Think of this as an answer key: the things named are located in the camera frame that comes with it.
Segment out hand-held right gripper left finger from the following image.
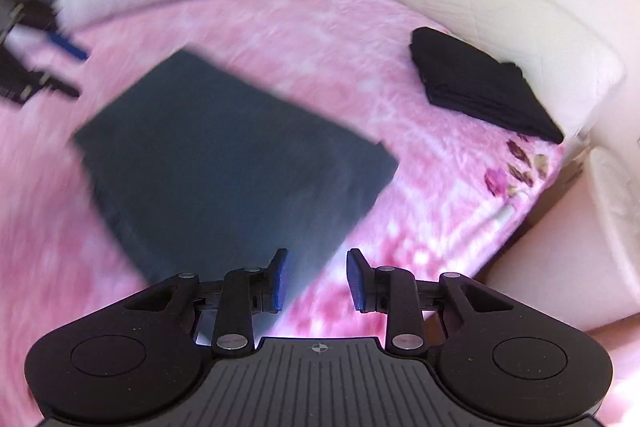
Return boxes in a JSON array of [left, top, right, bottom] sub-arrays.
[[123, 248, 290, 357]]

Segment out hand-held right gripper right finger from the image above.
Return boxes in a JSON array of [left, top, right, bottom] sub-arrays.
[[346, 248, 516, 353]]

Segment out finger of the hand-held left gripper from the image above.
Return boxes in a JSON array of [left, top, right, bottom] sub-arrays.
[[0, 56, 81, 108], [0, 0, 91, 62]]

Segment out dark grey jeans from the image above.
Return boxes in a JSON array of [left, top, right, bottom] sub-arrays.
[[72, 48, 400, 294]]

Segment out black folded clothes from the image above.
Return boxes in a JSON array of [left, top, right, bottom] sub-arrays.
[[408, 27, 565, 144]]

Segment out floral bed sheet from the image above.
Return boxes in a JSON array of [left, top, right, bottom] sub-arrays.
[[470, 131, 569, 269]]

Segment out pink rose fleece blanket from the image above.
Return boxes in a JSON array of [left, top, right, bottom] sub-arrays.
[[0, 0, 568, 427]]

